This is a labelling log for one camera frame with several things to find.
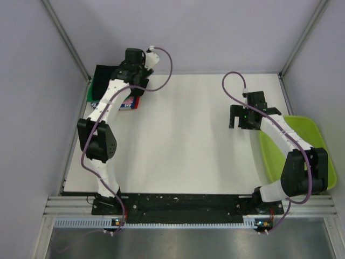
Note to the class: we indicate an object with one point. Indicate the green folded t-shirt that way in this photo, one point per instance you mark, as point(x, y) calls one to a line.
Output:
point(89, 93)

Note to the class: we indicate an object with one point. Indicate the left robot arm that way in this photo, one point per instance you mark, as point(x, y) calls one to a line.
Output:
point(111, 86)

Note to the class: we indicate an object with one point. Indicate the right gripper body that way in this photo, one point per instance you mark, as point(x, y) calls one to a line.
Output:
point(244, 117)

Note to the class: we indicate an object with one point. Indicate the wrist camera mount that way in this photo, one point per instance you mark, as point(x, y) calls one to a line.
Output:
point(245, 91)
point(151, 58)

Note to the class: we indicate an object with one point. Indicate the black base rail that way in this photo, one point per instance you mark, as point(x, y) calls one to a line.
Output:
point(183, 208)

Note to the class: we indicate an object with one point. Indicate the red folded t-shirt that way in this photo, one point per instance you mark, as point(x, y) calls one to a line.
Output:
point(138, 102)

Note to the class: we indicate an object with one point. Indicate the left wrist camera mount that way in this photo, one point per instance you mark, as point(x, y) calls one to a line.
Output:
point(151, 58)

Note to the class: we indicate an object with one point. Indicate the blue printed folded t-shirt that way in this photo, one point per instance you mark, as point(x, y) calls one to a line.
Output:
point(129, 103)

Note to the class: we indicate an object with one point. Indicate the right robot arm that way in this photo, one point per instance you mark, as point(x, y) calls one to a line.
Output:
point(305, 171)

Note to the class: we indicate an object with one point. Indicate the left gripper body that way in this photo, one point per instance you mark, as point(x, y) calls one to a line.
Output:
point(142, 73)

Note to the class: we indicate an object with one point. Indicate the right aluminium frame post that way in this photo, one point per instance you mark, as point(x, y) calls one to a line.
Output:
point(309, 28)

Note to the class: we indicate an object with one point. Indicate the black t-shirt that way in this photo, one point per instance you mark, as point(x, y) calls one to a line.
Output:
point(102, 76)

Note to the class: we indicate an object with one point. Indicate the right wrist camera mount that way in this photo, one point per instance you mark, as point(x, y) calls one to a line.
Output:
point(245, 91)

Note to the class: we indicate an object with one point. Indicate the pink folded t-shirt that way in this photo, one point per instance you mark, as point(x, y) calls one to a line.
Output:
point(130, 101)

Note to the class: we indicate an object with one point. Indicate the grey slotted cable duct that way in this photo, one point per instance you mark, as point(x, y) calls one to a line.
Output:
point(108, 223)

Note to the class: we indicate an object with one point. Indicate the aluminium front frame rail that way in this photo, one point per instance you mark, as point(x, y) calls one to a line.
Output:
point(68, 206)

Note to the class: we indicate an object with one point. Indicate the aluminium frame post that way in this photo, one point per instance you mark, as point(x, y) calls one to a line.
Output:
point(65, 38)
point(309, 28)

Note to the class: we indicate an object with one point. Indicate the left aluminium frame post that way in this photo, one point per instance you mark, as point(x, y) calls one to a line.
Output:
point(65, 38)

